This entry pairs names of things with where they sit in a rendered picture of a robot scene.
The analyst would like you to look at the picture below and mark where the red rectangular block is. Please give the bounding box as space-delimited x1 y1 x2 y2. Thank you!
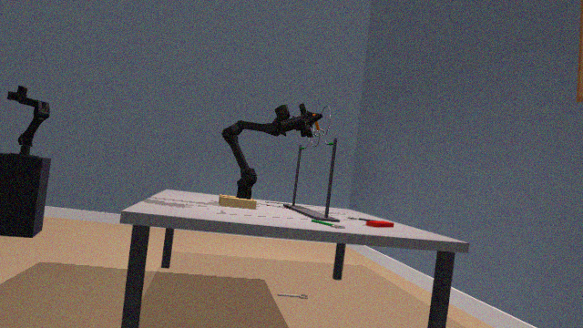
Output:
365 221 394 227

